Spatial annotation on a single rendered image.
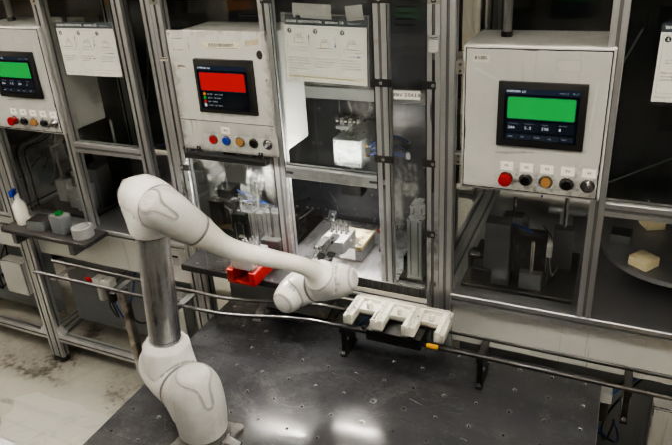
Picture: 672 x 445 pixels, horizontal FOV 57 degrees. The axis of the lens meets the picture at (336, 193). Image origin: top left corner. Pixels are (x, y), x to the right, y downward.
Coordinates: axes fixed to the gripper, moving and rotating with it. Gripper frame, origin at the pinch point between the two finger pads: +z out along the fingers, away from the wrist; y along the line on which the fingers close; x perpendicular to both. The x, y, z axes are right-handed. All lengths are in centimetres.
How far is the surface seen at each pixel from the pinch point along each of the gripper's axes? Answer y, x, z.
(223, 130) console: 42, 43, 0
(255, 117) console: 48, 28, 0
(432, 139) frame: 45, -38, 1
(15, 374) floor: -104, 189, -16
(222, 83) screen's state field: 61, 39, -2
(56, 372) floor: -104, 169, -6
